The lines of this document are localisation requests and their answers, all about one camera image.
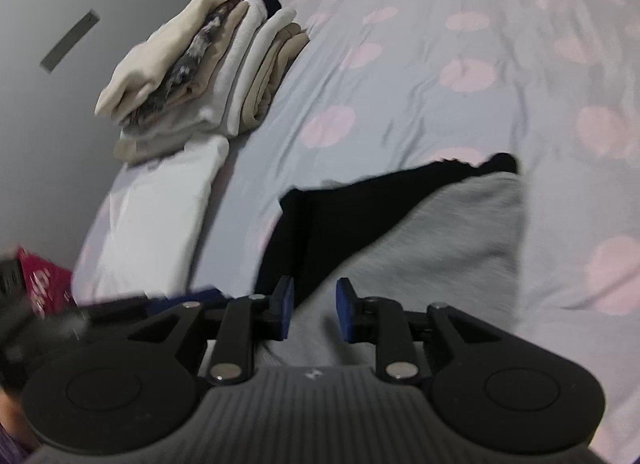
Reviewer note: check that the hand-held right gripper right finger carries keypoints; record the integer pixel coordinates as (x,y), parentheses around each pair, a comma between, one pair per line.
(345,311)

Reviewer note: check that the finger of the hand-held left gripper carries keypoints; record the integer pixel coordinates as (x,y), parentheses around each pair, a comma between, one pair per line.
(170,296)

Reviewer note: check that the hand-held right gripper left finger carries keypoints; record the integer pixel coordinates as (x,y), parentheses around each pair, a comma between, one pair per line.
(284,309)

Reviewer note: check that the black and grey shirt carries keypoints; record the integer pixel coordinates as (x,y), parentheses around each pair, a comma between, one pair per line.
(425,244)

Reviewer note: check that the stack of folded clothes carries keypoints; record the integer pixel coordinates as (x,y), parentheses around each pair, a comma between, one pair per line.
(215,64)

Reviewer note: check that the pink box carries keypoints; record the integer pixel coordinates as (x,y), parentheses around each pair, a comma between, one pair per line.
(47,279)

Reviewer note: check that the white folded shirt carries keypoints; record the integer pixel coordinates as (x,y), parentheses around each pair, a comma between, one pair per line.
(155,214)

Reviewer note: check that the person's purple clothing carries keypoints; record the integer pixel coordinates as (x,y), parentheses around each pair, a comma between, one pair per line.
(12,449)

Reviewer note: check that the bed with polka-dot sheet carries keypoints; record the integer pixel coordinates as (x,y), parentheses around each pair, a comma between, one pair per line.
(425,69)

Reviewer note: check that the dark wall plate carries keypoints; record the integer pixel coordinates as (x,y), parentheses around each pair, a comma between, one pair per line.
(70,42)

